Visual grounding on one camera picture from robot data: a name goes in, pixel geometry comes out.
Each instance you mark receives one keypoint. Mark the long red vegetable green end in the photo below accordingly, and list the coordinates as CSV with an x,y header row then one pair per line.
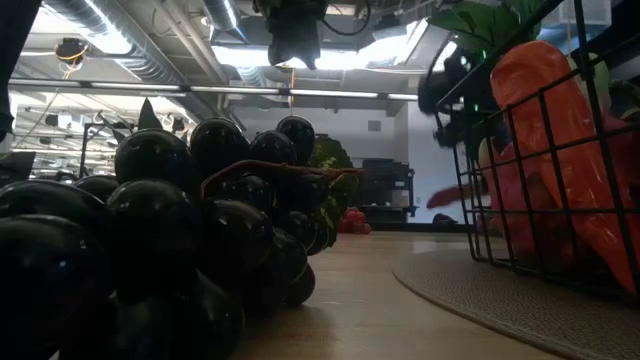
x,y
447,196

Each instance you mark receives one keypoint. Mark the orange carrot with green leaves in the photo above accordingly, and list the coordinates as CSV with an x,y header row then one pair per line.
x,y
515,75

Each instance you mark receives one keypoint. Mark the pink dragon fruit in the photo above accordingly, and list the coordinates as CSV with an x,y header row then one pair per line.
x,y
530,220

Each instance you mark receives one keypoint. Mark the dark red grape bunch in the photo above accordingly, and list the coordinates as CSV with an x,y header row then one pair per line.
x,y
356,221

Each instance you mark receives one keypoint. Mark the black grape bunch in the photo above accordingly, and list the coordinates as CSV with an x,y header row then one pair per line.
x,y
150,225

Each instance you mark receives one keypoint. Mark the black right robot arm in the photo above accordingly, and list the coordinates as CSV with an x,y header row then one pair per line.
x,y
450,85

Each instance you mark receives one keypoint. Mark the black equipment rack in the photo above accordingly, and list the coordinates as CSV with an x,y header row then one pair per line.
x,y
387,185

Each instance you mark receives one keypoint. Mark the long horizontal light bar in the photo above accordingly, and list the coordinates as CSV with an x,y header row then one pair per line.
x,y
235,90

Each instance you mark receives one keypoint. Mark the dark blue bag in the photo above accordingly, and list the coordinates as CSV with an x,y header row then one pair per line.
x,y
443,219

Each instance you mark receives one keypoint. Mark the round beige placemat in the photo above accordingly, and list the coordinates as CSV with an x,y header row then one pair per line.
x,y
480,310

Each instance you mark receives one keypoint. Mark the dark flat monitor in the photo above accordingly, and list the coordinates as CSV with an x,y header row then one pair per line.
x,y
15,167

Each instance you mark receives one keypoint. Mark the grey rectangular duct box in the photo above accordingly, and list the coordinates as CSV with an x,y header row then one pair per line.
x,y
342,22

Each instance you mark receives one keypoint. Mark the small round silver duct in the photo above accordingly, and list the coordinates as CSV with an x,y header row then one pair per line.
x,y
222,15

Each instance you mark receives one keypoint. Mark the grey wall vent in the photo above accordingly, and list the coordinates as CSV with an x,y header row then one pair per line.
x,y
374,126

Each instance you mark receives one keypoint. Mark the wide flat silver duct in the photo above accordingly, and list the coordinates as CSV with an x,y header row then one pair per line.
x,y
415,35

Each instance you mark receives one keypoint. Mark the black aluminium table frame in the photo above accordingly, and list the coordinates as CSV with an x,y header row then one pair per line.
x,y
400,227

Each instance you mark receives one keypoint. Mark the large round silver duct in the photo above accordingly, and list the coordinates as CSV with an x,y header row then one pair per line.
x,y
135,52

